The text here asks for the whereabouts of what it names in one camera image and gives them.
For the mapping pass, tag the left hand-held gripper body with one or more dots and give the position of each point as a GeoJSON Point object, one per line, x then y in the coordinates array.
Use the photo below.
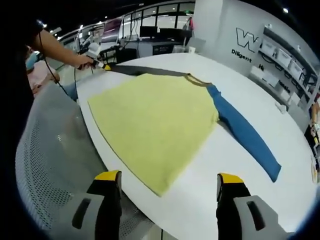
{"type": "Point", "coordinates": [93, 50]}

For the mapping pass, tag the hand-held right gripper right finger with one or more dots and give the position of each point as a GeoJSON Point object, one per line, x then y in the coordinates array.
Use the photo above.
{"type": "Point", "coordinates": [232, 200]}

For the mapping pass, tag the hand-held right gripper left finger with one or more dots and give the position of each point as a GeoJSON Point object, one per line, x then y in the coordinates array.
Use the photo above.
{"type": "Point", "coordinates": [107, 200]}

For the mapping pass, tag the yellow grey blue garment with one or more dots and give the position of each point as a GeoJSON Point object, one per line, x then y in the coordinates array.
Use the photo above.
{"type": "Point", "coordinates": [155, 120]}

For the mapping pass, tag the grey office desk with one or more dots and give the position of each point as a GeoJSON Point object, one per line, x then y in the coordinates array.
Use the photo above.
{"type": "Point", "coordinates": [145, 48]}

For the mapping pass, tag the black computer monitor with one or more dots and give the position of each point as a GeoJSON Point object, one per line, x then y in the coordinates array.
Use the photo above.
{"type": "Point", "coordinates": [170, 33]}
{"type": "Point", "coordinates": [148, 32]}

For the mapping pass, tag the grey mesh office chair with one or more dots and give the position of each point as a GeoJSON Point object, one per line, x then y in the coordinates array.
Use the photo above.
{"type": "Point", "coordinates": [55, 150]}

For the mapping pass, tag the white paper cup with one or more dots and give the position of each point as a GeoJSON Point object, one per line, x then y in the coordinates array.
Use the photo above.
{"type": "Point", "coordinates": [192, 50]}

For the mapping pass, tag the red hanging item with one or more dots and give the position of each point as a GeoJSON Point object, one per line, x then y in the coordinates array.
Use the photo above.
{"type": "Point", "coordinates": [191, 23]}

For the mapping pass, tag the small white object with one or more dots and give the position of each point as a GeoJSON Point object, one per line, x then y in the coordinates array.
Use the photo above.
{"type": "Point", "coordinates": [282, 108]}

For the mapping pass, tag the white storage bin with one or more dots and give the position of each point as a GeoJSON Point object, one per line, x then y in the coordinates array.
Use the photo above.
{"type": "Point", "coordinates": [267, 45]}
{"type": "Point", "coordinates": [283, 56]}
{"type": "Point", "coordinates": [296, 67]}

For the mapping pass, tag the grey metal shelf rack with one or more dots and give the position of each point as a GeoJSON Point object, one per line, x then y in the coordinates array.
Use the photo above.
{"type": "Point", "coordinates": [287, 45]}

